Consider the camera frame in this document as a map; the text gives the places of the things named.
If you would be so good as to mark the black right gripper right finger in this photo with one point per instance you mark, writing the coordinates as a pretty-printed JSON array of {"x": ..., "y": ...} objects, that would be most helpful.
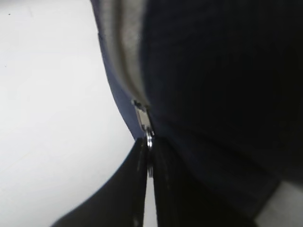
[{"x": 181, "y": 200}]

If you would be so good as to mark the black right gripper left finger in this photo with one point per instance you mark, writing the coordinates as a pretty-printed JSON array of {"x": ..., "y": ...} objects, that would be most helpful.
[{"x": 120, "y": 201}]

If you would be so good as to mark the navy blue lunch bag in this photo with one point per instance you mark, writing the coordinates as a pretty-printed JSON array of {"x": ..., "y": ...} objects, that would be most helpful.
[{"x": 222, "y": 81}]

